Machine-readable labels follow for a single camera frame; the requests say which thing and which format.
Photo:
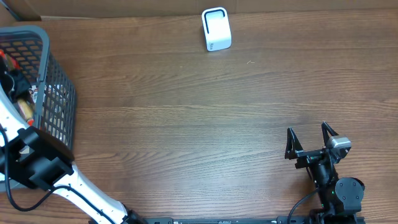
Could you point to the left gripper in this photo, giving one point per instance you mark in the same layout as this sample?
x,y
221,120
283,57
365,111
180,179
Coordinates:
x,y
24,84

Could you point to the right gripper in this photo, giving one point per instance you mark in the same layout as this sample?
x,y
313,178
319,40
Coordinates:
x,y
295,150

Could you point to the orange spaghetti package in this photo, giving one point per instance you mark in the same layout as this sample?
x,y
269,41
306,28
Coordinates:
x,y
25,107

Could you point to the beige brown snack pouch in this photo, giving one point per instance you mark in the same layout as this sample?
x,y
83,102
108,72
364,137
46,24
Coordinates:
x,y
53,105

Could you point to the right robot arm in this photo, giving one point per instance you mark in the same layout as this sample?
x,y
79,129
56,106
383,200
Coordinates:
x,y
340,198

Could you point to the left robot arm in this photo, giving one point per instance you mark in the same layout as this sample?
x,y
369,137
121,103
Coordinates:
x,y
38,160

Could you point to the white barcode scanner stand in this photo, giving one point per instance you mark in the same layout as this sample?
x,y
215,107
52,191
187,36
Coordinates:
x,y
216,29

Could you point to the grey plastic shopping basket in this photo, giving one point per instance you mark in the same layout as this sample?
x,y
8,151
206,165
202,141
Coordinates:
x,y
38,106

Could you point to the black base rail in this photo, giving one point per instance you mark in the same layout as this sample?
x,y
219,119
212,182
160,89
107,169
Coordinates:
x,y
278,220

